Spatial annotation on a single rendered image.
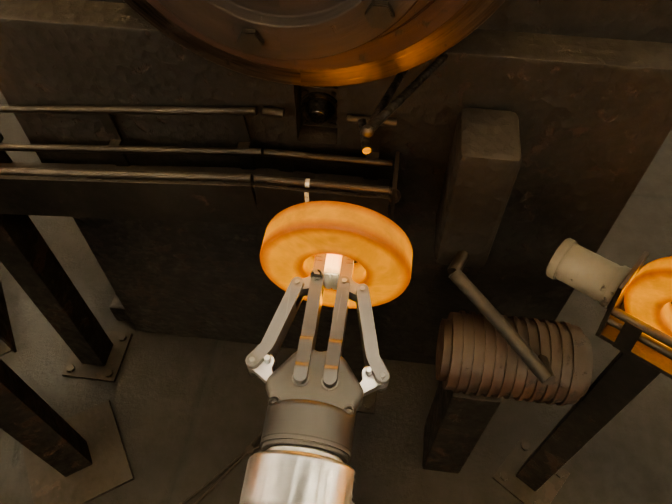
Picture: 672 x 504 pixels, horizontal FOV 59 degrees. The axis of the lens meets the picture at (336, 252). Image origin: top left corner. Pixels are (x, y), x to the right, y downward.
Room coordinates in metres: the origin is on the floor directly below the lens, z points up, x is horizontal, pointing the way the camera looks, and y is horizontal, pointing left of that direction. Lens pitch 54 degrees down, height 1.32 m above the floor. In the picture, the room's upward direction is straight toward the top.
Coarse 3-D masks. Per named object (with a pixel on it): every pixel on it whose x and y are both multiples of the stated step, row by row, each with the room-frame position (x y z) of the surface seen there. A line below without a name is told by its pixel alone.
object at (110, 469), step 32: (0, 288) 0.45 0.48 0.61; (0, 320) 0.38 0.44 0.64; (0, 352) 0.35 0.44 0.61; (0, 384) 0.38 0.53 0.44; (0, 416) 0.36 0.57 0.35; (32, 416) 0.38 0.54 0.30; (96, 416) 0.49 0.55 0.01; (32, 448) 0.36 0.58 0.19; (64, 448) 0.38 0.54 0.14; (96, 448) 0.42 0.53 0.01; (32, 480) 0.35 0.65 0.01; (64, 480) 0.35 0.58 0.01; (96, 480) 0.35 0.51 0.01; (128, 480) 0.35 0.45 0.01
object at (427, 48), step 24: (144, 0) 0.58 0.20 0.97; (480, 0) 0.53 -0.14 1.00; (504, 0) 0.53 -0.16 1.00; (168, 24) 0.57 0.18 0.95; (456, 24) 0.54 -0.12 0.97; (480, 24) 0.53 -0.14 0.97; (192, 48) 0.57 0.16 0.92; (216, 48) 0.57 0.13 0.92; (408, 48) 0.54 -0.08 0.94; (432, 48) 0.54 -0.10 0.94; (240, 72) 0.56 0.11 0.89; (264, 72) 0.56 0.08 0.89; (288, 72) 0.56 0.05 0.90; (312, 72) 0.55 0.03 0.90; (336, 72) 0.55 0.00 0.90; (360, 72) 0.55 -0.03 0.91; (384, 72) 0.54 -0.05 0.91
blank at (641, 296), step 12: (648, 264) 0.41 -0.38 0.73; (660, 264) 0.40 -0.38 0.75; (636, 276) 0.40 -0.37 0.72; (648, 276) 0.39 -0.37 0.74; (660, 276) 0.38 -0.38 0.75; (636, 288) 0.39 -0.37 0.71; (648, 288) 0.38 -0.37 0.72; (660, 288) 0.37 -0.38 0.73; (624, 300) 0.39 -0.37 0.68; (636, 300) 0.38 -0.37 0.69; (648, 300) 0.37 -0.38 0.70; (660, 300) 0.37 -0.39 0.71; (636, 312) 0.38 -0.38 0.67; (648, 312) 0.37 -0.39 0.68; (660, 312) 0.36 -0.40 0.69; (660, 324) 0.36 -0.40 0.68
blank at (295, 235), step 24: (288, 216) 0.35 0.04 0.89; (312, 216) 0.35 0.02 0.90; (336, 216) 0.34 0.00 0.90; (360, 216) 0.35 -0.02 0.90; (384, 216) 0.35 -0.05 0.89; (264, 240) 0.35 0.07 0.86; (288, 240) 0.34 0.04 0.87; (312, 240) 0.33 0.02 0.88; (336, 240) 0.33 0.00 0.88; (360, 240) 0.33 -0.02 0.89; (384, 240) 0.33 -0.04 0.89; (408, 240) 0.35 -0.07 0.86; (264, 264) 0.34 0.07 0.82; (288, 264) 0.34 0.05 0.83; (312, 264) 0.36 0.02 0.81; (360, 264) 0.36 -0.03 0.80; (384, 264) 0.32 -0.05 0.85; (408, 264) 0.33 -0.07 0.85; (384, 288) 0.33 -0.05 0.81
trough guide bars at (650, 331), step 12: (612, 312) 0.38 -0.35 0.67; (624, 312) 0.37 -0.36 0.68; (612, 324) 0.37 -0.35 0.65; (624, 324) 0.36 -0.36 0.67; (636, 324) 0.36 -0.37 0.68; (648, 324) 0.36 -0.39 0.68; (624, 336) 0.36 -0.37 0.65; (636, 336) 0.35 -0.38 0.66; (648, 336) 0.35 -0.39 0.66; (660, 336) 0.34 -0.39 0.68; (624, 348) 0.35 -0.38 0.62; (660, 348) 0.33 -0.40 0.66
